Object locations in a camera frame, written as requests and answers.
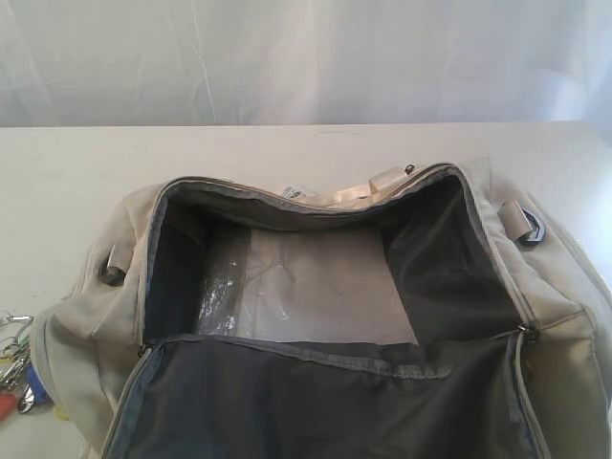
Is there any beige fabric duffel bag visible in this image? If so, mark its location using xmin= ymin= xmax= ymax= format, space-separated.
xmin=31 ymin=162 xmax=611 ymax=458

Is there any bunch of colourful key tags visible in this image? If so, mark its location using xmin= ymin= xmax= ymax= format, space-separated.
xmin=1 ymin=310 xmax=67 ymax=423

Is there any white barcode paper tag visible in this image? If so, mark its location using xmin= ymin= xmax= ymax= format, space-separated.
xmin=281 ymin=185 xmax=314 ymax=199

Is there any clear plastic base sheet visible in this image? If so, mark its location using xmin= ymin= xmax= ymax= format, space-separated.
xmin=195 ymin=227 xmax=417 ymax=344

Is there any dark metal zipper slider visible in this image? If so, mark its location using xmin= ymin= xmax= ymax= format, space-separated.
xmin=518 ymin=324 xmax=539 ymax=343

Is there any black plastic D-ring near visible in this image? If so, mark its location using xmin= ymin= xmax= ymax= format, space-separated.
xmin=98 ymin=244 xmax=130 ymax=288

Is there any black plastic d-ring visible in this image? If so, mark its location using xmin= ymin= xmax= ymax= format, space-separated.
xmin=98 ymin=244 xmax=130 ymax=288
xmin=499 ymin=198 xmax=547 ymax=248

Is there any black plastic D-ring far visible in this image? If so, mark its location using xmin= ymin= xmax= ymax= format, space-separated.
xmin=499 ymin=198 xmax=547 ymax=248

